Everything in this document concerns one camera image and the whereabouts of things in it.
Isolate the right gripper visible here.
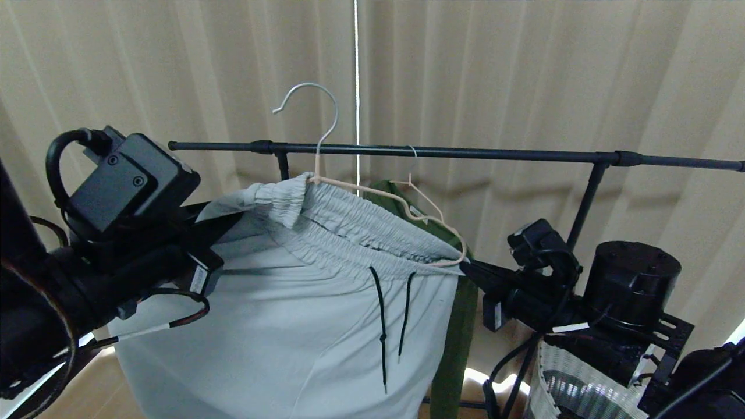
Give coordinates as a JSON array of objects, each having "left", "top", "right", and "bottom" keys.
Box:
[{"left": 482, "top": 284, "right": 578, "bottom": 335}]

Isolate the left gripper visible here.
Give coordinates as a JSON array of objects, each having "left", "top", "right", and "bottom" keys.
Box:
[{"left": 63, "top": 246, "right": 226, "bottom": 328}]

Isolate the green printed T-shirt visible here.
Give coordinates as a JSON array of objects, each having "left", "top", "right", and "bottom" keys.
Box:
[{"left": 364, "top": 180, "right": 479, "bottom": 419}]

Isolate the pale blue-grey garment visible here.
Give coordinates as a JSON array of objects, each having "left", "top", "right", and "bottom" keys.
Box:
[{"left": 108, "top": 172, "right": 466, "bottom": 419}]

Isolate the pink clothes hanger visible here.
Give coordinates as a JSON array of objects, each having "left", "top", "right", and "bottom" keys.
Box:
[
  {"left": 272, "top": 83, "right": 468, "bottom": 268},
  {"left": 389, "top": 145, "right": 448, "bottom": 226}
]

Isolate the white laundry basket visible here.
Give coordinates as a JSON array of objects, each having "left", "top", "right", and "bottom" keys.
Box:
[{"left": 527, "top": 340, "right": 650, "bottom": 419}]

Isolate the black clothes rack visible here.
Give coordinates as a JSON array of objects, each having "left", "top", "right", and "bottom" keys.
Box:
[{"left": 168, "top": 140, "right": 745, "bottom": 419}]

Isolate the beige curtain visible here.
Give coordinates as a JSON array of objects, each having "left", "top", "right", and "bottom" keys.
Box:
[{"left": 0, "top": 0, "right": 745, "bottom": 373}]

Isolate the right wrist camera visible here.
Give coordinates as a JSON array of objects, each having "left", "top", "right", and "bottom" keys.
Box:
[{"left": 508, "top": 218, "right": 583, "bottom": 286}]

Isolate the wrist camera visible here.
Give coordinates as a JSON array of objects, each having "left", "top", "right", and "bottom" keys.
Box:
[
  {"left": 64, "top": 127, "right": 201, "bottom": 251},
  {"left": 508, "top": 218, "right": 583, "bottom": 286}
]

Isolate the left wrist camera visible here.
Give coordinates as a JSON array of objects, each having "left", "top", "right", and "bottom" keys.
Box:
[{"left": 64, "top": 127, "right": 201, "bottom": 251}]

